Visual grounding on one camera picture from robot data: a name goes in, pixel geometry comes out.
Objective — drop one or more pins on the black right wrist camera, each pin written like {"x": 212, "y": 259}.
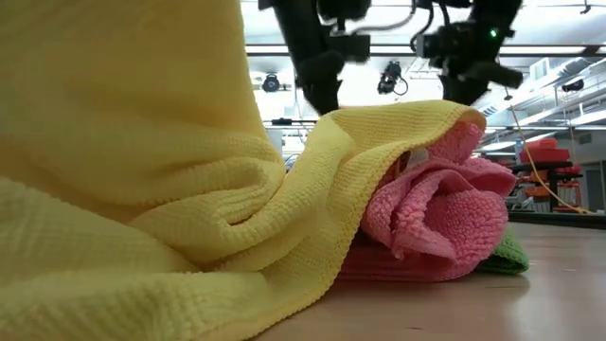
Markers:
{"x": 433, "y": 45}

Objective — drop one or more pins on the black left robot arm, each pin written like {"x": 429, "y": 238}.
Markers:
{"x": 298, "y": 23}

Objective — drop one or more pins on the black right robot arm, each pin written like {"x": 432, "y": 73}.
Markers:
{"x": 492, "y": 9}

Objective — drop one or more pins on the round black ceiling device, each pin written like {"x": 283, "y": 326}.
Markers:
{"x": 271, "y": 83}

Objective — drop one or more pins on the black overhead crossbar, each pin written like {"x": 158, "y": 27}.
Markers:
{"x": 393, "y": 49}

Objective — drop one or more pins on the black overhead camera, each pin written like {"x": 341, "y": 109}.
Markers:
{"x": 390, "y": 76}

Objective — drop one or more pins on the pink microfiber towel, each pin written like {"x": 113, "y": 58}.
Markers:
{"x": 435, "y": 222}

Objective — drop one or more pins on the black rack with orange items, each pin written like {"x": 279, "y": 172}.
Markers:
{"x": 551, "y": 184}

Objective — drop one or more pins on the red stacked toolbox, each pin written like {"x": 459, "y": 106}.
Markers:
{"x": 544, "y": 154}

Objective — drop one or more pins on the green microfiber towel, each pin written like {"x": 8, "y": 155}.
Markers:
{"x": 509, "y": 258}

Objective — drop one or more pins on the yellow microfiber towel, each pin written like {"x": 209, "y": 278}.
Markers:
{"x": 142, "y": 189}

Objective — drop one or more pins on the black ceiling fixture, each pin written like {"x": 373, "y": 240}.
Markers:
{"x": 573, "y": 85}

